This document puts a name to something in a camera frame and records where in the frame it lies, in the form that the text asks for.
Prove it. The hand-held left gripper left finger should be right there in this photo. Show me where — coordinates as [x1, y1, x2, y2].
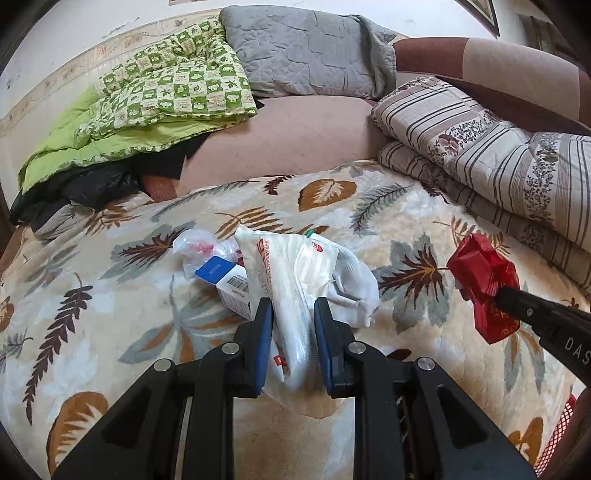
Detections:
[53, 298, 275, 480]

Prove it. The clear plastic bag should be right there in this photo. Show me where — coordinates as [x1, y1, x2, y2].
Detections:
[172, 228, 245, 280]

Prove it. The dark picture frame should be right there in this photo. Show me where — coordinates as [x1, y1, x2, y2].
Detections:
[455, 0, 502, 38]

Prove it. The green checked quilt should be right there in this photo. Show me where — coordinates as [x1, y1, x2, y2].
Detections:
[17, 18, 258, 195]

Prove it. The grey quilt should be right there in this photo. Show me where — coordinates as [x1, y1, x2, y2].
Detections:
[219, 6, 409, 101]

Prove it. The leaf print fleece blanket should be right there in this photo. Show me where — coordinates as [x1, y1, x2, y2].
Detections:
[0, 159, 591, 480]

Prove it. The black jacket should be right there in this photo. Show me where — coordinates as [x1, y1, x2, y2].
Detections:
[9, 164, 144, 227]

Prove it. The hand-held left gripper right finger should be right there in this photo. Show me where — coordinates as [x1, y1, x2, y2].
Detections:
[314, 298, 539, 480]

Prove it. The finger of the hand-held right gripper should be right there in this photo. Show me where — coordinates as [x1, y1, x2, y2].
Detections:
[496, 286, 544, 331]

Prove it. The blue and white small box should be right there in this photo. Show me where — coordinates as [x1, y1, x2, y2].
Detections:
[194, 256, 254, 321]

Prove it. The red bag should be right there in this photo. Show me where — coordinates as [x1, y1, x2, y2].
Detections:
[446, 233, 521, 344]

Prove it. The red mesh basket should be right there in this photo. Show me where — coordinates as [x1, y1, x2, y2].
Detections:
[538, 392, 583, 472]

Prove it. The striped floral quilt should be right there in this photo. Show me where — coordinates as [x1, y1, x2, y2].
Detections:
[370, 76, 591, 298]

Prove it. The white plastic bag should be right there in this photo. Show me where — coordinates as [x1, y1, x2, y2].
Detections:
[235, 225, 382, 418]

